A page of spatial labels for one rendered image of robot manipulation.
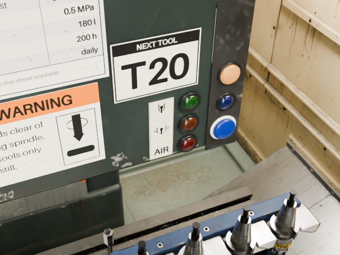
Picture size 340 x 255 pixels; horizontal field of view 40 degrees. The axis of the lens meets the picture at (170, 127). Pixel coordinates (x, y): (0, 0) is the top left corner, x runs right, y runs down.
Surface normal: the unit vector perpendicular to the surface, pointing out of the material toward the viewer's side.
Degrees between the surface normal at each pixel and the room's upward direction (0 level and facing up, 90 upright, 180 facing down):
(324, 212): 24
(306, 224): 0
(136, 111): 90
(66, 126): 90
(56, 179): 90
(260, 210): 0
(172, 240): 0
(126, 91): 90
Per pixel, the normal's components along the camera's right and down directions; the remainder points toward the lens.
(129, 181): 0.01, -0.77
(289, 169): -0.37, -0.60
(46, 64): 0.40, 0.59
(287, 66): -0.92, 0.24
